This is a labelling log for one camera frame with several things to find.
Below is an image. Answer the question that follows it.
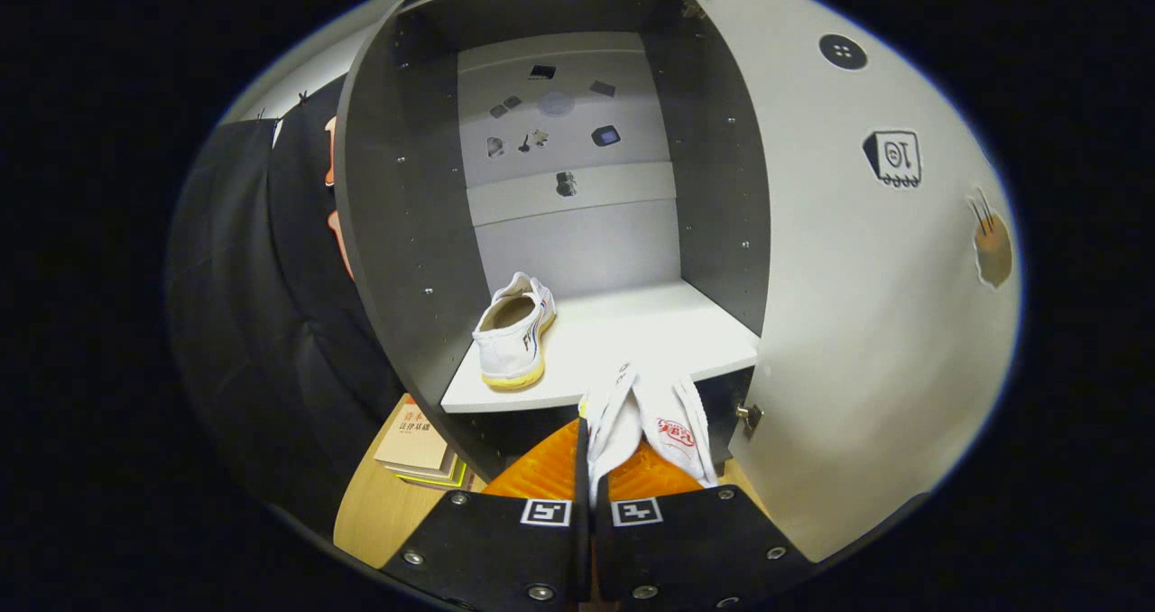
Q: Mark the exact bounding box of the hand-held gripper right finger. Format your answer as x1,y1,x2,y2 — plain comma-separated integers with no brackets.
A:
596,440,818,611

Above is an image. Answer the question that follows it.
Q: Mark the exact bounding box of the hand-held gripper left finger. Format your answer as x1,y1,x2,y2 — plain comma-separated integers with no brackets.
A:
381,418,589,608

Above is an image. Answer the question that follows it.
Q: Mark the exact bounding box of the white canvas shoe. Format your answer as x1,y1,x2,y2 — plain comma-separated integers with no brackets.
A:
577,362,720,505
472,272,558,391

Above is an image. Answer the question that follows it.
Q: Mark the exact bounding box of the dark grey shoe cabinet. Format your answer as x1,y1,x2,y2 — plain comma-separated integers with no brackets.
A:
334,0,773,497

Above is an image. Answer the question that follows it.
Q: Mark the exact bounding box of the stack of books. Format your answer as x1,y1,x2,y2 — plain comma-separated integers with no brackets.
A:
374,394,488,494

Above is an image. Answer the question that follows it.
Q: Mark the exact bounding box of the black backdrop cloth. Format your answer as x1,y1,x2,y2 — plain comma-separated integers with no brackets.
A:
167,75,407,541

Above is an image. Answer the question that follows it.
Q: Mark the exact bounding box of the row of black cloth clips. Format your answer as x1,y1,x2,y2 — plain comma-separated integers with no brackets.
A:
255,90,310,121

